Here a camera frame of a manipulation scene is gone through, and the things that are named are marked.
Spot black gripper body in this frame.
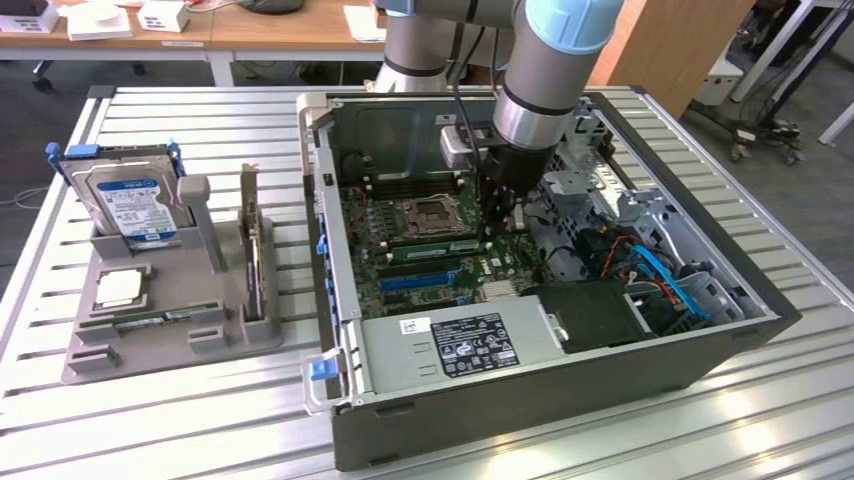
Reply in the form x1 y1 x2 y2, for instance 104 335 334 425
483 142 555 201

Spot green RAM stick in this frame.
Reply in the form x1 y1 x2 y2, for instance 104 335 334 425
110 308 221 329
389 237 484 265

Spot RAM slot black latches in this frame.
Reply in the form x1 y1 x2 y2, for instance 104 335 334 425
368 189 467 201
365 179 465 190

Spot metal CPU socket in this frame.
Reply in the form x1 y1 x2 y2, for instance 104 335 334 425
394 192 472 239

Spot silver metal disk bay cage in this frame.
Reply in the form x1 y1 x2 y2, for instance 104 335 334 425
532 107 765 331

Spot small silver chipset heatsink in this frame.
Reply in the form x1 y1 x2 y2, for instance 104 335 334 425
480 280 520 302

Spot black expansion slot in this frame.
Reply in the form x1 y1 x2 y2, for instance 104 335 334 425
377 262 455 280

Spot blue expansion slot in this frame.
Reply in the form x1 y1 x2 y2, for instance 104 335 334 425
378 272 456 295

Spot green motherboard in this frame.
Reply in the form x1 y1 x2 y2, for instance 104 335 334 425
337 169 559 321

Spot grey power supply unit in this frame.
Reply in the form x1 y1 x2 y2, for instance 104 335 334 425
357 293 569 395

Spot wooden cabinet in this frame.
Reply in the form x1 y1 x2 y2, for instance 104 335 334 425
585 0 759 120

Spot white paper sheets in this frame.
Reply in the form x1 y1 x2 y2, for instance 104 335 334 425
342 4 389 42

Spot black wheeled stand base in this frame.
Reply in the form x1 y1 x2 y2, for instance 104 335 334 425
729 117 805 166

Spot black open PC case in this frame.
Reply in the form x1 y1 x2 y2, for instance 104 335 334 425
296 89 803 474

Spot white desk leg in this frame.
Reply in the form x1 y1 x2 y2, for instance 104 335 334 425
817 103 854 147

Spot dark grey rounded device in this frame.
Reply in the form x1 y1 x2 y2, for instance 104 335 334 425
237 0 306 15

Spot grey plastic parts rack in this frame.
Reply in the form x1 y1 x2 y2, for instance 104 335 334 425
60 174 285 386

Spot hard disk blue white label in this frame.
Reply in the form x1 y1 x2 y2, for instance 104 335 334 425
57 155 182 251

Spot silver CPU chip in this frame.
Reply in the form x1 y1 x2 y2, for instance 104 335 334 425
92 269 146 307

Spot white labelled cardboard box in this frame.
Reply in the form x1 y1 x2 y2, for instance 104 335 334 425
136 0 192 34
0 12 60 34

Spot blue plastic disk caddy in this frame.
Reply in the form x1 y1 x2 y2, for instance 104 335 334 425
44 141 185 181

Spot white flat box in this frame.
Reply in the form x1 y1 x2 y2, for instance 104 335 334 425
65 2 133 42

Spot black chair caster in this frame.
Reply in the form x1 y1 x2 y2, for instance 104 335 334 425
30 59 56 92

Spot black box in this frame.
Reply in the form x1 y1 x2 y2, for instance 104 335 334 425
0 0 52 16

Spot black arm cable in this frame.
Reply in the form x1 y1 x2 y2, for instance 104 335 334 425
447 22 505 151

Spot blue flat wire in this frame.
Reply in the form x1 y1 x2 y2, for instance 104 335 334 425
628 241 709 321

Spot white pedestal red knob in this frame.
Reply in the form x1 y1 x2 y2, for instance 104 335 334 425
696 64 745 107

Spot graphics card metal bracket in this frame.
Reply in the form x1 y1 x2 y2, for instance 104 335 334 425
237 162 268 321

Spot wooden desk white frame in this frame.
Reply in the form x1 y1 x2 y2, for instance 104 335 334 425
210 0 593 87
0 0 214 64

